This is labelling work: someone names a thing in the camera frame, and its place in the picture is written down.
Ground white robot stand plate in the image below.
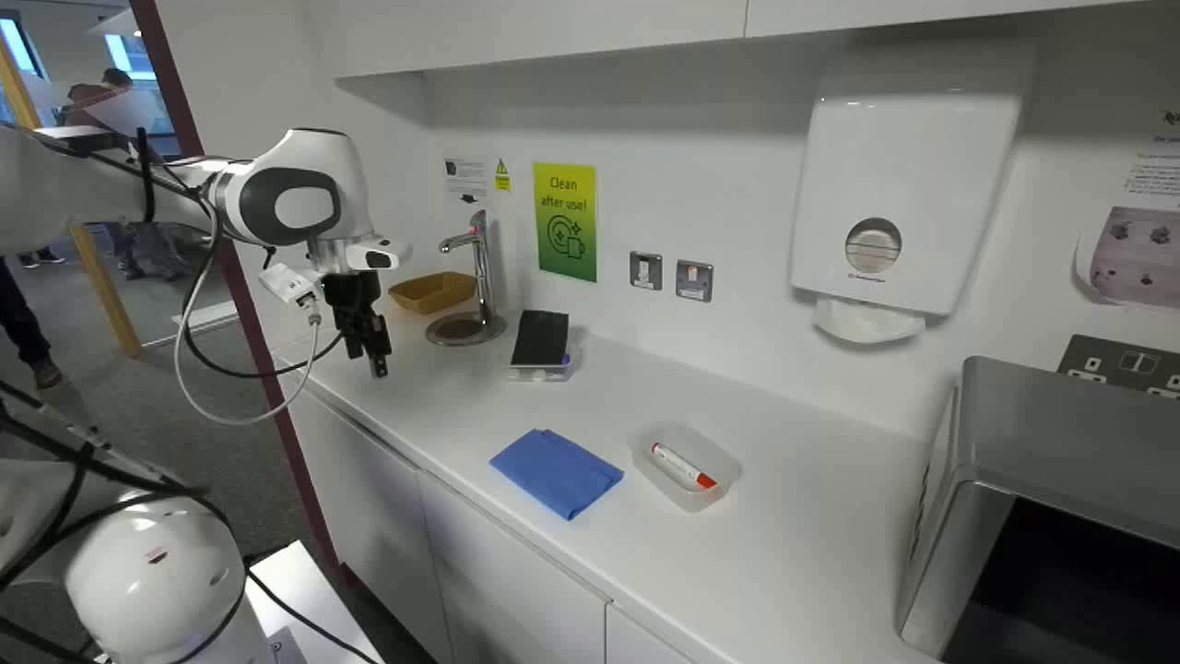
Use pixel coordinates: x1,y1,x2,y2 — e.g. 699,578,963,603
240,538,388,664

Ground white cabinet door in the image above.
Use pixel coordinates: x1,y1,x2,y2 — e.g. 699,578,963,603
741,0,1180,41
416,471,613,664
605,603,691,664
288,386,431,656
335,0,749,80

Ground person in dark trousers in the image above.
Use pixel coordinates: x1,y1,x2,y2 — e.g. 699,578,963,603
0,253,57,392

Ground clear plastic tray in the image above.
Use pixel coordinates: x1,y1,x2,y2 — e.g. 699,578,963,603
629,420,749,515

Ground white paper towel dispenser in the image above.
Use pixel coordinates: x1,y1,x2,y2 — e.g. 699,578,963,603
787,89,1028,350

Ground white upper cabinet door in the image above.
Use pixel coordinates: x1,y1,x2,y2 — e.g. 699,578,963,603
335,0,749,80
741,0,1180,41

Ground poster with pink machine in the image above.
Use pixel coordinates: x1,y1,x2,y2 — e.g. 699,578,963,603
1074,114,1180,309

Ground white wrist mount box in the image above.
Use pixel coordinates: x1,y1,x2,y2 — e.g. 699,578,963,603
258,258,320,309

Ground white lower cabinet door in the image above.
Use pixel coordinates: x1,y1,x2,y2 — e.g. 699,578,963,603
288,386,431,656
416,471,613,664
605,603,691,664

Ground blue folded cloth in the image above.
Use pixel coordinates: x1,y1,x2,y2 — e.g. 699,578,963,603
486,424,626,525

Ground black wall socket panel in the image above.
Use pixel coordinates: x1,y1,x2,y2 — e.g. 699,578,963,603
1053,327,1180,405

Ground black rectangular block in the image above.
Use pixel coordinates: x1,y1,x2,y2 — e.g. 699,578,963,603
507,306,573,368

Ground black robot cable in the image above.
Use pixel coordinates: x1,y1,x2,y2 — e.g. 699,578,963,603
125,126,349,382

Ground yellow post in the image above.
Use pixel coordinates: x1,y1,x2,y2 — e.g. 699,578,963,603
0,41,146,362

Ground person in grey top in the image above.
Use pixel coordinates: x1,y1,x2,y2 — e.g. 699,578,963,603
63,65,170,141

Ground chrome tap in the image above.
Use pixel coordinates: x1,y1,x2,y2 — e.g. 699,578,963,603
438,207,507,335

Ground maroon door frame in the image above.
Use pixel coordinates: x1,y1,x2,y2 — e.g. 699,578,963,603
125,0,341,571

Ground green clean-after-use sign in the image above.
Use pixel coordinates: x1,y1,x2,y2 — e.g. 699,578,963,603
530,159,599,289

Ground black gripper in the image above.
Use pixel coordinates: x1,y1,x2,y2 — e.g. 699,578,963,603
320,266,395,380

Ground silver wall switch plate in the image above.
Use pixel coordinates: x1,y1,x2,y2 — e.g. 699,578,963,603
671,258,719,306
626,252,668,295

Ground white printed notice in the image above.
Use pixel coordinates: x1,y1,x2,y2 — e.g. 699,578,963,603
443,152,491,207

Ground stainless steel appliance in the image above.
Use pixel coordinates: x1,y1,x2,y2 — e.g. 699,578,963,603
891,354,1180,664

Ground white and red marker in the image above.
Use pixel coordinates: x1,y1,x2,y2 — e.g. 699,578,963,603
645,439,723,495

